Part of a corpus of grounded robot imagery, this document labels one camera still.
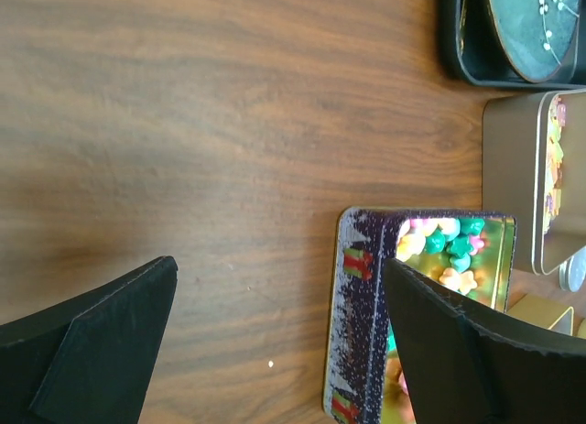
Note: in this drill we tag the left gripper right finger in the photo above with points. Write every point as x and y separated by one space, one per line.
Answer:
467 363

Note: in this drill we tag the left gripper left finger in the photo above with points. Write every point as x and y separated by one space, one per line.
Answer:
88 359

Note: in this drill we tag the gold tin of star candies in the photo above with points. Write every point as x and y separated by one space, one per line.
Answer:
470 252

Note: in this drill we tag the silver jar lid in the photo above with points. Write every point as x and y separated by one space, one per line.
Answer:
572 272

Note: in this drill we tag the tin of gummy candies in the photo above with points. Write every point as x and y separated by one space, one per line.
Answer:
517 165

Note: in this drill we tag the tin of lollipops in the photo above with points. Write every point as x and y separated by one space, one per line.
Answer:
547 314

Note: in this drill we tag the black serving tray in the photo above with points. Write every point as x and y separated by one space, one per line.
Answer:
469 50

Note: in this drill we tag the blue ceramic plate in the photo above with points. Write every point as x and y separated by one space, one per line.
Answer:
535 35

